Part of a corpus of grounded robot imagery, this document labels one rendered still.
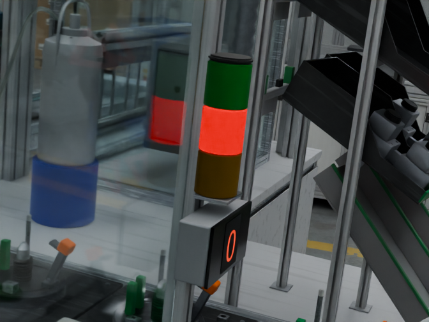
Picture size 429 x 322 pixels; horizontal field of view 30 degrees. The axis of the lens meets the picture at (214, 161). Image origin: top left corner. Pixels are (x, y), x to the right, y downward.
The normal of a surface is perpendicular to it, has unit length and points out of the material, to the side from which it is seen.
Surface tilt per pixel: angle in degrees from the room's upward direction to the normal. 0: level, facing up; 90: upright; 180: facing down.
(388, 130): 90
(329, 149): 90
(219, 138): 90
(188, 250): 90
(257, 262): 0
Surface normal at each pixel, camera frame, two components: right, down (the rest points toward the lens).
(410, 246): -0.53, 0.15
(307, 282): 0.11, -0.96
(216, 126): -0.29, 0.21
